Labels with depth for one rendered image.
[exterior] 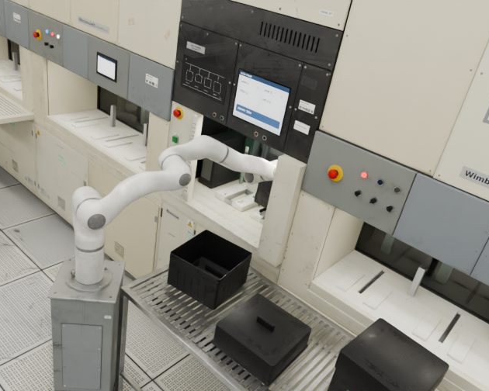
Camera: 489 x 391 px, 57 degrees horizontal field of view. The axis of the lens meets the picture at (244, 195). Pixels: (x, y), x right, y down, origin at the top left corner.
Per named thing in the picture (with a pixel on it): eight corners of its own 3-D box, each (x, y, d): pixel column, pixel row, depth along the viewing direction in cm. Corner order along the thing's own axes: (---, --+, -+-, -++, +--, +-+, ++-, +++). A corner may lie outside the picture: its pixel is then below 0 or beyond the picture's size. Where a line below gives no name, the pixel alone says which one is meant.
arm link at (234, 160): (240, 141, 197) (283, 166, 217) (216, 145, 209) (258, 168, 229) (235, 160, 195) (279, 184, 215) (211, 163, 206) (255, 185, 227)
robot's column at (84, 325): (52, 413, 223) (46, 296, 188) (67, 368, 248) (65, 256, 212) (109, 416, 227) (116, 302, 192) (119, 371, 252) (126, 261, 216)
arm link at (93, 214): (79, 219, 191) (88, 240, 179) (67, 198, 183) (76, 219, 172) (185, 169, 205) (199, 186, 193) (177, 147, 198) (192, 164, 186)
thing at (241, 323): (209, 341, 182) (214, 317, 176) (253, 308, 203) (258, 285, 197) (268, 387, 167) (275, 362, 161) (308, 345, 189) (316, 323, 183)
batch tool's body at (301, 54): (145, 304, 301) (174, -13, 210) (238, 254, 369) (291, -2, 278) (244, 389, 255) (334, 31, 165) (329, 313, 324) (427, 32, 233)
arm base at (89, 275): (60, 290, 193) (60, 255, 184) (72, 263, 209) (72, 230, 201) (106, 294, 195) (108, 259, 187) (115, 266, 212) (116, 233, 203)
